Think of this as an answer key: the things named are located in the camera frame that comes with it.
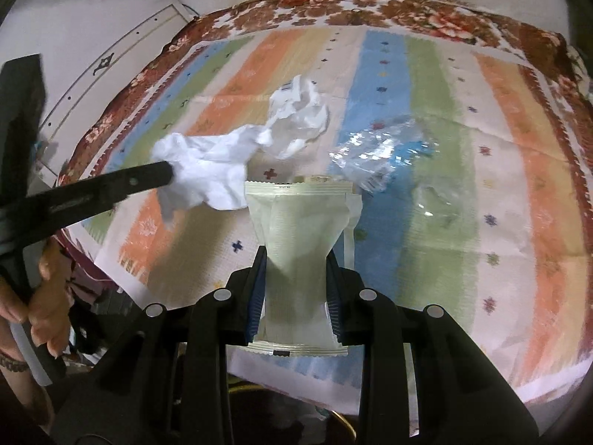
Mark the pale green snack wrapper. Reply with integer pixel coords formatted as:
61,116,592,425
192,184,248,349
245,181,363,357

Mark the white printed plastic bag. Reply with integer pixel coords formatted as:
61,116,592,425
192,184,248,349
259,75,329,160

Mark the person's left hand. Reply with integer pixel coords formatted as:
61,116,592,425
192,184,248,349
1,238,72,362

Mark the clear crumpled film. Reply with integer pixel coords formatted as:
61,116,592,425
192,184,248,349
413,182,462,226

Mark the black bin with yellow rim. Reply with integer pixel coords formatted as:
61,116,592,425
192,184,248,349
229,382,357,444

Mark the clear blue plastic wrapper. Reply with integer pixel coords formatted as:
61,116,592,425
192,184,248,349
329,116,438,194

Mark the striped colourful bed mat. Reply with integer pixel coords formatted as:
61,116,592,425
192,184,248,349
79,25,592,405

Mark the red floral blanket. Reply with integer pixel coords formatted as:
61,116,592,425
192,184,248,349
57,0,593,186

